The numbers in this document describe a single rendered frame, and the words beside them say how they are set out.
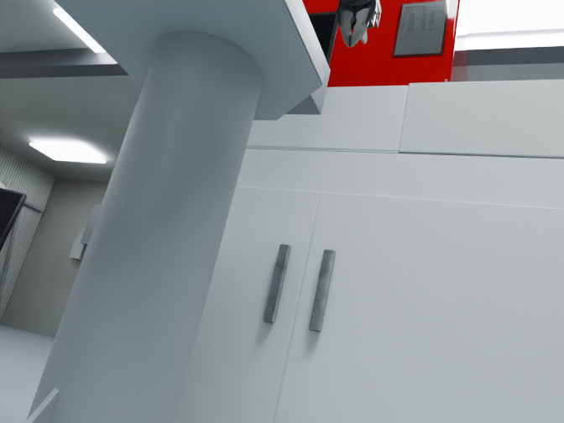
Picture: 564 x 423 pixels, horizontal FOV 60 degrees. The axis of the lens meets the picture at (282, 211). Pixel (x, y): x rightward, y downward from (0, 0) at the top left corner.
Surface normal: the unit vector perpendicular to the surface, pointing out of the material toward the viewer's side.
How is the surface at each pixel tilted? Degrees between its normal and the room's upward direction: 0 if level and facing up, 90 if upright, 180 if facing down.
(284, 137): 90
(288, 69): 180
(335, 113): 90
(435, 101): 90
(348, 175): 90
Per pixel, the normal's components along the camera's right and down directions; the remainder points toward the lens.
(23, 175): 0.92, 0.09
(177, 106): -0.02, -0.31
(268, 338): -0.35, -0.36
